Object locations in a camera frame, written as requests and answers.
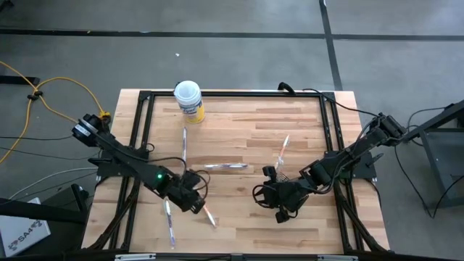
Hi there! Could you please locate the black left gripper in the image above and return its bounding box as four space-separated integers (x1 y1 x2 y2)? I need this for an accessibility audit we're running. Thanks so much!
168 170 207 215

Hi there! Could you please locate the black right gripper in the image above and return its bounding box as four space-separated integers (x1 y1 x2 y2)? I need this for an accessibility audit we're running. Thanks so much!
260 165 310 224

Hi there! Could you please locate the orange toothbrush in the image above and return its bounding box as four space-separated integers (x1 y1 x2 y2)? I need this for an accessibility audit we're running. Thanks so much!
202 204 218 228
275 134 291 171

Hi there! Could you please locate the yellow Lysol wipes canister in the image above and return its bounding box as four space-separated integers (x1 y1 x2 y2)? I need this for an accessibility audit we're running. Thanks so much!
173 80 206 125

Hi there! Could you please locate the black floor tape strip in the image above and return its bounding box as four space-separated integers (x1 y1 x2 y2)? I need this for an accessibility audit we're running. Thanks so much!
0 28 464 41
318 0 344 91

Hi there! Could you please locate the black stand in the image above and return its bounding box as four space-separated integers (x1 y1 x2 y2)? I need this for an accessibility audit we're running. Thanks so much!
0 183 91 224

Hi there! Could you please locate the black side table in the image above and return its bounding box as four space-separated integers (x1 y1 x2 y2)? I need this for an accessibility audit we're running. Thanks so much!
399 99 464 211

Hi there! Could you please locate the white SA4 box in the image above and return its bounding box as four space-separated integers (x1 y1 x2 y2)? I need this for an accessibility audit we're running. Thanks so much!
0 197 51 258

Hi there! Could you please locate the black floor bar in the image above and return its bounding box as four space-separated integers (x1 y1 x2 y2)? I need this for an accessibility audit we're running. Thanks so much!
0 75 41 86

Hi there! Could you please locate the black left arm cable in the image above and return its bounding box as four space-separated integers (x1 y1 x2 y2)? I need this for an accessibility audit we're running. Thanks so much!
144 142 211 201

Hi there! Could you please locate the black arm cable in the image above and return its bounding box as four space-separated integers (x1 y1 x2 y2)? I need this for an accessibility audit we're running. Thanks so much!
302 88 381 119
144 142 211 201

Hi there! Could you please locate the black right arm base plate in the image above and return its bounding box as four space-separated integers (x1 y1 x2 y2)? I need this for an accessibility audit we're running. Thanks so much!
325 149 384 181

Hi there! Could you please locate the silver bracket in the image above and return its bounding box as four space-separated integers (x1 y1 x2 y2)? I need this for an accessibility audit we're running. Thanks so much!
115 253 157 261
318 254 359 261

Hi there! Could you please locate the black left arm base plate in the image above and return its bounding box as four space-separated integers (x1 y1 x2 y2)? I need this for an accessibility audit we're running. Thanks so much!
88 148 149 178

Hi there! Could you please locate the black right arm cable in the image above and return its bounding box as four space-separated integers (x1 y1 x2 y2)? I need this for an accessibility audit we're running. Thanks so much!
302 88 381 119

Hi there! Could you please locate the black aluminium table frame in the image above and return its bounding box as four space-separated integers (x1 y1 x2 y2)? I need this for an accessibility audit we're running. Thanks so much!
81 89 391 257

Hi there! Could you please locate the yellow extension cable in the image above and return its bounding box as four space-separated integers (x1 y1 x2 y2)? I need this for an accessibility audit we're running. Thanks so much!
0 94 80 165
0 60 112 120

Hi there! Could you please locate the grey floor cable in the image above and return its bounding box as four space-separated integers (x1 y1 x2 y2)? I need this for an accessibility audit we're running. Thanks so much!
7 166 99 201

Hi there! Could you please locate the black floor cable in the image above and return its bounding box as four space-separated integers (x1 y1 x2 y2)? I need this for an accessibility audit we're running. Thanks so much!
393 106 464 220
0 135 75 141

